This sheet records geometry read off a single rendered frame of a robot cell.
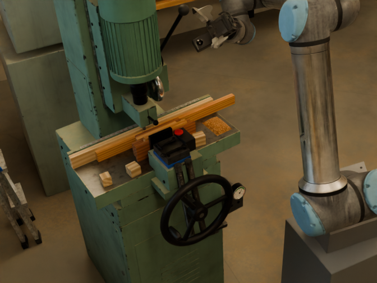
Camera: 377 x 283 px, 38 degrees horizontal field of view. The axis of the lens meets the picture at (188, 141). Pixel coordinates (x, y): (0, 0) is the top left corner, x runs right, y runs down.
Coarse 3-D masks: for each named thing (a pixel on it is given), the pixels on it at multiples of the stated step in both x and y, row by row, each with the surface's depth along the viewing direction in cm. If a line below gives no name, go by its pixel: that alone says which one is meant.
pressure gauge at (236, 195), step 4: (236, 184) 210; (240, 184) 211; (232, 188) 210; (236, 188) 209; (240, 188) 210; (244, 188) 211; (236, 192) 210; (244, 192) 213; (236, 196) 211; (240, 196) 213
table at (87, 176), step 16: (208, 144) 197; (224, 144) 201; (96, 160) 194; (112, 160) 193; (128, 160) 193; (144, 160) 192; (80, 176) 188; (96, 176) 187; (112, 176) 187; (128, 176) 186; (144, 176) 187; (96, 192) 181; (112, 192) 182; (128, 192) 186; (160, 192) 185; (96, 208) 182
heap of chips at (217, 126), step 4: (208, 120) 207; (212, 120) 206; (216, 120) 205; (220, 120) 206; (204, 124) 207; (208, 124) 205; (212, 124) 204; (216, 124) 204; (220, 124) 203; (224, 124) 204; (208, 128) 205; (212, 128) 203; (216, 128) 202; (220, 128) 202; (224, 128) 203; (228, 128) 203; (216, 132) 202; (220, 132) 202; (224, 132) 202
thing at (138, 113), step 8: (128, 96) 194; (128, 104) 192; (144, 104) 190; (152, 104) 189; (128, 112) 195; (136, 112) 188; (144, 112) 188; (152, 112) 189; (136, 120) 191; (144, 120) 189
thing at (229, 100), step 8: (232, 96) 214; (208, 104) 210; (216, 104) 211; (224, 104) 213; (192, 112) 207; (200, 112) 208; (208, 112) 211; (168, 120) 204; (192, 120) 208; (128, 136) 197; (112, 144) 194; (120, 144) 194; (128, 144) 196; (96, 152) 191; (104, 152) 192; (112, 152) 194; (120, 152) 196
